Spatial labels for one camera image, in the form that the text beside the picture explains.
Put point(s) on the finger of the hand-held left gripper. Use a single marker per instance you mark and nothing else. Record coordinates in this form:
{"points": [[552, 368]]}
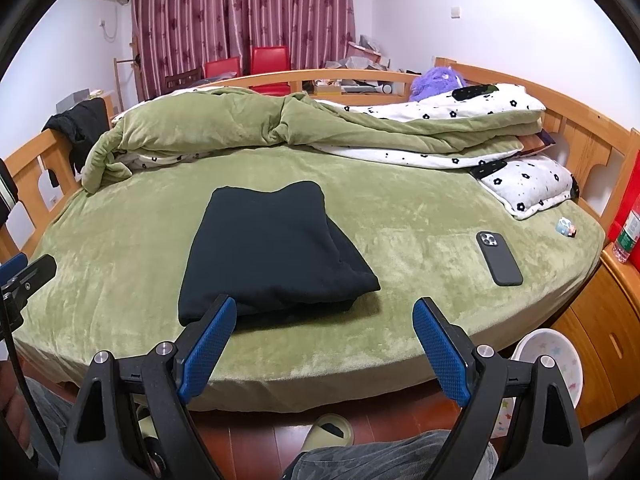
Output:
{"points": [[40, 270], [11, 267]]}

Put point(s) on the wooden nightstand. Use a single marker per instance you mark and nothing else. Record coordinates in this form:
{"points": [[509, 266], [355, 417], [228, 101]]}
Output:
{"points": [[595, 340]]}

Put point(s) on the wooden coat rack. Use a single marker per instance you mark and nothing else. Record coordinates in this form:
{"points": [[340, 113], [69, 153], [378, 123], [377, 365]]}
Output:
{"points": [[125, 67]]}

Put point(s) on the dark wooden chair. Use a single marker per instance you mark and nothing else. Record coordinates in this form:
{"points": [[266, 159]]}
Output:
{"points": [[182, 79]]}

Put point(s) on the wooden bed frame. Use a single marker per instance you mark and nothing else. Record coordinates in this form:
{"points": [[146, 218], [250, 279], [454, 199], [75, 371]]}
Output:
{"points": [[590, 135]]}

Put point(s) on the green-label plastic bottle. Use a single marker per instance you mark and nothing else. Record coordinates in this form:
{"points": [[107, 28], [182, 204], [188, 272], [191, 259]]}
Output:
{"points": [[629, 237]]}

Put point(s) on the pile of boxes and clutter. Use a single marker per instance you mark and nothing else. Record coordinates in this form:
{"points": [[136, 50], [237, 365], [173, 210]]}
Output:
{"points": [[365, 57]]}

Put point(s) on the grey box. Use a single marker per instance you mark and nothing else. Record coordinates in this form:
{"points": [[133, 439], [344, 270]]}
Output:
{"points": [[72, 100]]}

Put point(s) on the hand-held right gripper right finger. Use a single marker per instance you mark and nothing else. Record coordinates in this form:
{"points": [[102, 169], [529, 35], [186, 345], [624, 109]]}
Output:
{"points": [[445, 355]]}

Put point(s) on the person's jeans legs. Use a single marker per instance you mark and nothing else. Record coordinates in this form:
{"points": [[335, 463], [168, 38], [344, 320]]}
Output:
{"points": [[390, 455]]}

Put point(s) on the maroon flower curtain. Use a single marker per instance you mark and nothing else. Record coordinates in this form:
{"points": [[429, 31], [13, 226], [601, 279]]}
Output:
{"points": [[240, 15]]}

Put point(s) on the white star-print basin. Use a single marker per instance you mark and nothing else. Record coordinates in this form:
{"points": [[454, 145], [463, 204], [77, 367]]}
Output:
{"points": [[555, 355]]}

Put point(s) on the black smartphone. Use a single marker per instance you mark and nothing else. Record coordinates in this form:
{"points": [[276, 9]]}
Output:
{"points": [[499, 257]]}

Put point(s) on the black clothes on bed frame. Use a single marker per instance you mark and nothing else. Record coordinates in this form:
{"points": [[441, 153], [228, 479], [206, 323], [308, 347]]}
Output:
{"points": [[80, 120]]}

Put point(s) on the green flower-lined quilt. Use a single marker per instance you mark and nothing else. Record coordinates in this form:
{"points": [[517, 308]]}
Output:
{"points": [[240, 120]]}

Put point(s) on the black sweatshirt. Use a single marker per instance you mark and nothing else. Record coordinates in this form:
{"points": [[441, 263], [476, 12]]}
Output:
{"points": [[270, 255]]}

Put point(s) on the purple plush toy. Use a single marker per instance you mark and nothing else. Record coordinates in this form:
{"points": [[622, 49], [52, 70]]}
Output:
{"points": [[437, 82]]}

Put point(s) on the red chair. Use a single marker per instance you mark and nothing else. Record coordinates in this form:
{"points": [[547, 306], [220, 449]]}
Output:
{"points": [[270, 60], [221, 68]]}

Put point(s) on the black white-striped garment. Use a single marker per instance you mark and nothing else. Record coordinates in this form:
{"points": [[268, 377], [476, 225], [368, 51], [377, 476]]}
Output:
{"points": [[7, 195]]}

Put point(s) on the white flower-print pillow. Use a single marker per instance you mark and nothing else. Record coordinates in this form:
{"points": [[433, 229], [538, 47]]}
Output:
{"points": [[535, 182]]}

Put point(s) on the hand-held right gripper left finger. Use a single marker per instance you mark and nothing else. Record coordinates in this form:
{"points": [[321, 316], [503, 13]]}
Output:
{"points": [[205, 355]]}

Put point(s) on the small toy figure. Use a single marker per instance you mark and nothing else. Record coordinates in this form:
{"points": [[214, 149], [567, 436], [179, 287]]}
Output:
{"points": [[567, 226]]}

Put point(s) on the person's left hand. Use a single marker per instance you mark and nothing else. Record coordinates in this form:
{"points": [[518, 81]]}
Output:
{"points": [[12, 410]]}

